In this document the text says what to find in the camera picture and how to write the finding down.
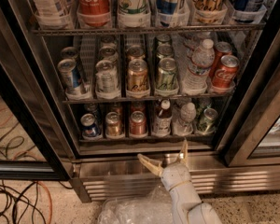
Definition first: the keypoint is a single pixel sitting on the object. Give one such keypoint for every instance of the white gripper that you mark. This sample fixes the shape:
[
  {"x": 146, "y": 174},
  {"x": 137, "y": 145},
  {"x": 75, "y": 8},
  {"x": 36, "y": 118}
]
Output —
[{"x": 174, "y": 174}]

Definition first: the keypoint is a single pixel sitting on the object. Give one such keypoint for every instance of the brown tea plastic bottle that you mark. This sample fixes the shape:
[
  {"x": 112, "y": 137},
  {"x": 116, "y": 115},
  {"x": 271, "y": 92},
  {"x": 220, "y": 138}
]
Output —
[{"x": 162, "y": 119}]

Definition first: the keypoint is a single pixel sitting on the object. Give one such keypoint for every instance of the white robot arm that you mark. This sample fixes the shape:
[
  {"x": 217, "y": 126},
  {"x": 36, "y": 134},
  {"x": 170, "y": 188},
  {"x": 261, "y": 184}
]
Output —
[{"x": 187, "y": 206}]

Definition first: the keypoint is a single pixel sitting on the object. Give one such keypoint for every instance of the clear water bottle bottom shelf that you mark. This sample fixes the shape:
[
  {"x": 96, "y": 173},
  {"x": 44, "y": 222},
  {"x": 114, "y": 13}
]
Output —
[{"x": 182, "y": 125}]

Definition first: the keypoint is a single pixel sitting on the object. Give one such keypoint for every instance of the clear water bottle shelf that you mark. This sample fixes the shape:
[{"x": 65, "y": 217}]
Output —
[
  {"x": 182, "y": 125},
  {"x": 198, "y": 68}
]

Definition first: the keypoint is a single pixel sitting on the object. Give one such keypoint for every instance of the red can bottom shelf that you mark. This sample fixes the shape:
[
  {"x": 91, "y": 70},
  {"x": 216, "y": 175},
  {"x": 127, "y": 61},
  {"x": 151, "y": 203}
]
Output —
[{"x": 138, "y": 124}]

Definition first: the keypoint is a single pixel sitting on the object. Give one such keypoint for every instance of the green can bottom shelf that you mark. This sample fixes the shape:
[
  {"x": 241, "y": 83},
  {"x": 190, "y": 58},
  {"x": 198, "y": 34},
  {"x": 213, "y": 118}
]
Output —
[{"x": 206, "y": 121}]

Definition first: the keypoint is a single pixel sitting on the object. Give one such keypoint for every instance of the green can shelf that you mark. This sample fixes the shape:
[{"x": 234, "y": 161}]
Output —
[
  {"x": 166, "y": 74},
  {"x": 206, "y": 121}
]

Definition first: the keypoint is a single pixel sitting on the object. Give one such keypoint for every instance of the gold can bottom shelf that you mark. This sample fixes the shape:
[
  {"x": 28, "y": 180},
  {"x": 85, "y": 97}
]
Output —
[{"x": 113, "y": 124}]

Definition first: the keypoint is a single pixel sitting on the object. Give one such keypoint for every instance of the green can middle shelf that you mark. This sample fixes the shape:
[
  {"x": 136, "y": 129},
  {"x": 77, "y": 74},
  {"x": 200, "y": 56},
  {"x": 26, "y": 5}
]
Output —
[{"x": 166, "y": 74}]

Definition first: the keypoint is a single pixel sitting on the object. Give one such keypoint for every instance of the blue pepsi can bottom shelf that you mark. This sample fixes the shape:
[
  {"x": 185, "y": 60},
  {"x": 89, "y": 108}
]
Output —
[{"x": 90, "y": 128}]

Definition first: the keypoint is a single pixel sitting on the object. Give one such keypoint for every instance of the gold can middle shelf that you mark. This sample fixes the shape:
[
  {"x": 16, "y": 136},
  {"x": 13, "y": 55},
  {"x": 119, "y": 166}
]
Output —
[{"x": 137, "y": 75}]

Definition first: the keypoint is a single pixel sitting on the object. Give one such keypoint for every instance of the clear water bottle middle shelf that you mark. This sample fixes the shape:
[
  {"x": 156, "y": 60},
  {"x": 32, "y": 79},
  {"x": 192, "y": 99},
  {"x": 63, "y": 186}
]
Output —
[{"x": 198, "y": 68}]

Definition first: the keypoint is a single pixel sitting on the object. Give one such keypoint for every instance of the right glass fridge door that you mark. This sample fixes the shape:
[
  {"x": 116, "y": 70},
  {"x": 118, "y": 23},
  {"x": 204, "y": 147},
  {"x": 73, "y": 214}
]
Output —
[{"x": 254, "y": 135}]

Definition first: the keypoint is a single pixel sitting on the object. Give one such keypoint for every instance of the glass fridge door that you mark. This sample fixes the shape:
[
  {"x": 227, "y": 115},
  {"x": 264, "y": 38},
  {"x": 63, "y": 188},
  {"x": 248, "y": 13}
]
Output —
[
  {"x": 254, "y": 135},
  {"x": 31, "y": 143}
]

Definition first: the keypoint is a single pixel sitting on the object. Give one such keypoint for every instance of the white silver can middle shelf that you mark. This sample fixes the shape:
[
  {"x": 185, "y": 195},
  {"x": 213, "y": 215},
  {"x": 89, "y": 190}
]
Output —
[{"x": 107, "y": 80}]

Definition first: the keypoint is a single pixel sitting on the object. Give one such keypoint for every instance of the stainless steel fridge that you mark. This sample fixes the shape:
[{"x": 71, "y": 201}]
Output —
[{"x": 108, "y": 167}]

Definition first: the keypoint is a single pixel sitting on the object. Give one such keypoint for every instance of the blue silver can middle shelf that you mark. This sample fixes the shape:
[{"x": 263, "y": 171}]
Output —
[{"x": 71, "y": 77}]

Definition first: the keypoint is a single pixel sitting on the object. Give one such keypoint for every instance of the blue silver can shelf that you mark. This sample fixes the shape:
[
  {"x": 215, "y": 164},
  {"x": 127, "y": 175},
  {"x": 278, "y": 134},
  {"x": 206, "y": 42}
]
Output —
[
  {"x": 169, "y": 8},
  {"x": 71, "y": 77}
]

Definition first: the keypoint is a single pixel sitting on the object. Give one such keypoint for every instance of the left glass fridge door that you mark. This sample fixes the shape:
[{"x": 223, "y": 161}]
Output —
[{"x": 31, "y": 143}]

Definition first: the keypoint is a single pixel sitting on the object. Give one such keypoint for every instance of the white green bottle top shelf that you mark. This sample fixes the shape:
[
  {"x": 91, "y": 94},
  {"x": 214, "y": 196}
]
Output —
[{"x": 132, "y": 0}]

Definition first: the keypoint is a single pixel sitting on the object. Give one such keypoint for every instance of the gold black can top shelf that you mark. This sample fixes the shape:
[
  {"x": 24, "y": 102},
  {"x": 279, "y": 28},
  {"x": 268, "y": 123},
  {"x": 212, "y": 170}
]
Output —
[{"x": 208, "y": 11}]

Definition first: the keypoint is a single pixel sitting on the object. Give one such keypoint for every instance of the blue silver can top shelf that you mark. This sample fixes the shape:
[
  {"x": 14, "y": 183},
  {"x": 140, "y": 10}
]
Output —
[{"x": 169, "y": 8}]

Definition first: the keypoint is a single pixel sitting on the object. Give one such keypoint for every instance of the red coca-cola bottle top shelf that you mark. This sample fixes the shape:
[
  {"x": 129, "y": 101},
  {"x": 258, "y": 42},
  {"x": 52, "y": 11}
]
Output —
[{"x": 94, "y": 12}]

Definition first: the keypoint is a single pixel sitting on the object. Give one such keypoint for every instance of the white labelled bottle top shelf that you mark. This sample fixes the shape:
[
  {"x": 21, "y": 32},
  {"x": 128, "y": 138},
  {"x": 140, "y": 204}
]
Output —
[{"x": 53, "y": 14}]

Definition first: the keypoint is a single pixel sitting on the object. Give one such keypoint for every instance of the crumpled clear plastic bag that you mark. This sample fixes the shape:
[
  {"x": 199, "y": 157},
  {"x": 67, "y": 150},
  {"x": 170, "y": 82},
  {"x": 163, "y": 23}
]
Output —
[{"x": 155, "y": 208}]

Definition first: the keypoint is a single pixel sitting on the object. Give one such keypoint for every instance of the red coca-cola can front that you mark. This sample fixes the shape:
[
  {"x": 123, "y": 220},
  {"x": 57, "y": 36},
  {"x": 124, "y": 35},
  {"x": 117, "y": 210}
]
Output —
[{"x": 225, "y": 71}]

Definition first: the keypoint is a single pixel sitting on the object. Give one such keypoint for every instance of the red coca-cola can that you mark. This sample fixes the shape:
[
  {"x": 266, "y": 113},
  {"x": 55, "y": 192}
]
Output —
[
  {"x": 221, "y": 48},
  {"x": 225, "y": 71}
]

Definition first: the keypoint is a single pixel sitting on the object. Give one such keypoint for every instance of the red coca-cola can rear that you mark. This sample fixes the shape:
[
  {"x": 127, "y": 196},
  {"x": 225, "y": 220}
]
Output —
[{"x": 221, "y": 48}]

